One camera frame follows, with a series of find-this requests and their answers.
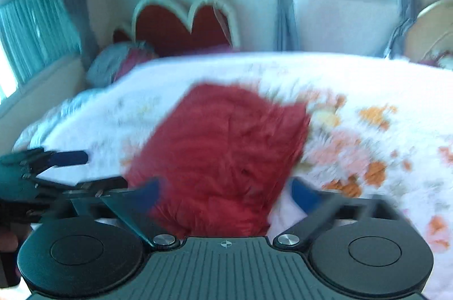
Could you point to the white floral bed sheet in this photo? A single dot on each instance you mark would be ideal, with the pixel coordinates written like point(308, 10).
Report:
point(377, 126)

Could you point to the cream round headboard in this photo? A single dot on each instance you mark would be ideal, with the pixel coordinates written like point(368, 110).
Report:
point(431, 32)

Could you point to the patterned pillow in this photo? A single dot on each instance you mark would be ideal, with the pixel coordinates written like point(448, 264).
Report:
point(439, 60)

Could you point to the red heart-shaped headboard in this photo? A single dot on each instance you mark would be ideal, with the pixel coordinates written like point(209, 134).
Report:
point(174, 27)

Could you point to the red quilted down jacket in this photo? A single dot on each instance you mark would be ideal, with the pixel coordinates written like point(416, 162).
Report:
point(223, 156)

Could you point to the side window with blinds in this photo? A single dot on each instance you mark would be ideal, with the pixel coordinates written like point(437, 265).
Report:
point(34, 35)

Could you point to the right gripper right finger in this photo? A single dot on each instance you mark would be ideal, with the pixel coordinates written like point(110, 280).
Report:
point(356, 247)

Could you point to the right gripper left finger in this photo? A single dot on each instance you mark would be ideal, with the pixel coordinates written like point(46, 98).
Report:
point(97, 252)

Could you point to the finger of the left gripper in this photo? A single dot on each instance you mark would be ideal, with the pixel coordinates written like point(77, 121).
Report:
point(38, 161)
point(51, 190)

